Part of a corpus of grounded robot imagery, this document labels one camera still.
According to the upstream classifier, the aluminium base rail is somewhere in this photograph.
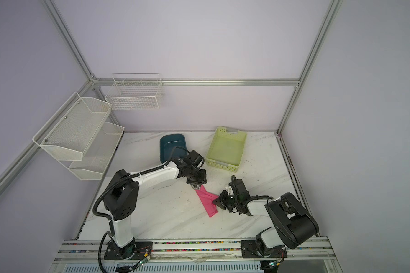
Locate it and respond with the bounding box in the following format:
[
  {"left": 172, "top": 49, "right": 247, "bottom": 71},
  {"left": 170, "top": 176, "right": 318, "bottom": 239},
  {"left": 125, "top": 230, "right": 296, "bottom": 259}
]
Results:
[{"left": 54, "top": 237, "right": 337, "bottom": 263}]

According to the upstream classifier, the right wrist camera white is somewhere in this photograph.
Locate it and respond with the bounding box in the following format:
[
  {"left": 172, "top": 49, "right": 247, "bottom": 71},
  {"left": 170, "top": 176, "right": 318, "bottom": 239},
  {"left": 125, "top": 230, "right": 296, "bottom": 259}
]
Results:
[{"left": 225, "top": 185, "right": 234, "bottom": 196}]

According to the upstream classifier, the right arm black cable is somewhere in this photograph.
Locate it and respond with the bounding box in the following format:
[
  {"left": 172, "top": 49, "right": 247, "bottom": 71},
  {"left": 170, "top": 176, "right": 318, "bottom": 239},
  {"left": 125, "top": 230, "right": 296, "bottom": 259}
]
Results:
[{"left": 230, "top": 175, "right": 301, "bottom": 246}]

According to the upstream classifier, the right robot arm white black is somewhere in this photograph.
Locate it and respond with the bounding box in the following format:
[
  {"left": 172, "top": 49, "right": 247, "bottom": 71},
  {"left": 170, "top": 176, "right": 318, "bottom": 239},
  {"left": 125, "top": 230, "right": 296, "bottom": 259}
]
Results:
[{"left": 213, "top": 176, "right": 320, "bottom": 259}]

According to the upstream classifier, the light green perforated basket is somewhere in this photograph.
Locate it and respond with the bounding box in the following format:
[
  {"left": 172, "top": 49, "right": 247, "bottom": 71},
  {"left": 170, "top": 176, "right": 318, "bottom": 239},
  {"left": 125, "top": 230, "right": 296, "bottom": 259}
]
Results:
[{"left": 206, "top": 126, "right": 247, "bottom": 173}]

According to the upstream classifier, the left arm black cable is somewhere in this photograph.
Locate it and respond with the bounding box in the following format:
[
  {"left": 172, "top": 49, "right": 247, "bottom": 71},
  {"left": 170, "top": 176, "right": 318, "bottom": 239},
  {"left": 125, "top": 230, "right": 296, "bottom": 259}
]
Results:
[{"left": 92, "top": 146, "right": 195, "bottom": 273}]

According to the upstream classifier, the white wire wall basket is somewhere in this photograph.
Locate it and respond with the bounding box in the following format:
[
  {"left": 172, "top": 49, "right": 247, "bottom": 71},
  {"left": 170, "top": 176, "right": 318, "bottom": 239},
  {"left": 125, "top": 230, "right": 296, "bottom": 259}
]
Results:
[{"left": 105, "top": 73, "right": 165, "bottom": 110}]

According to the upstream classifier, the dark teal plastic tub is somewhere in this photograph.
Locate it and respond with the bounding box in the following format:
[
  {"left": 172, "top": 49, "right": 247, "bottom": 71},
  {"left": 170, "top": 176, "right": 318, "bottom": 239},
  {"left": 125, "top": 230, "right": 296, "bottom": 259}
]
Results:
[{"left": 159, "top": 134, "right": 188, "bottom": 163}]

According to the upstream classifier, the white mesh two-tier shelf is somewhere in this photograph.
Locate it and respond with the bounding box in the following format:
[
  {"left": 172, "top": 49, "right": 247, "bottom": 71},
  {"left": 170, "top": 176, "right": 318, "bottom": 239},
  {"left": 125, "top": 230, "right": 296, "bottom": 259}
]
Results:
[{"left": 33, "top": 92, "right": 124, "bottom": 180}]

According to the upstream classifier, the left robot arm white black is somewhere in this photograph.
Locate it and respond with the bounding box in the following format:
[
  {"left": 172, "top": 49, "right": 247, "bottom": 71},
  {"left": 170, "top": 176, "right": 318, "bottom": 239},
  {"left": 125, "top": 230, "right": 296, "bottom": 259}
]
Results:
[{"left": 92, "top": 150, "right": 207, "bottom": 259}]

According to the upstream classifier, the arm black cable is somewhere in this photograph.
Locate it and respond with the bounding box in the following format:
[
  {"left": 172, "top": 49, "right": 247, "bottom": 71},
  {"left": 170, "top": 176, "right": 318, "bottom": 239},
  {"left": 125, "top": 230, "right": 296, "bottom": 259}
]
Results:
[
  {"left": 230, "top": 175, "right": 301, "bottom": 246},
  {"left": 92, "top": 146, "right": 195, "bottom": 273}
]

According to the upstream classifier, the pink paper napkin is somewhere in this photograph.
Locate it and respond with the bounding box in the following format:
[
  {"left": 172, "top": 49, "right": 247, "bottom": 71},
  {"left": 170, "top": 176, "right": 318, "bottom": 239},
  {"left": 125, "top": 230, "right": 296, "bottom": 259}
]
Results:
[{"left": 196, "top": 185, "right": 219, "bottom": 218}]

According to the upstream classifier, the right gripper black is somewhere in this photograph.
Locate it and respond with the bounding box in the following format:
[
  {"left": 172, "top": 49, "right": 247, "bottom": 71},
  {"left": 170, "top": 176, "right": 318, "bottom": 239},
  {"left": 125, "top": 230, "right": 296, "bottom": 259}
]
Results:
[{"left": 213, "top": 190, "right": 241, "bottom": 212}]

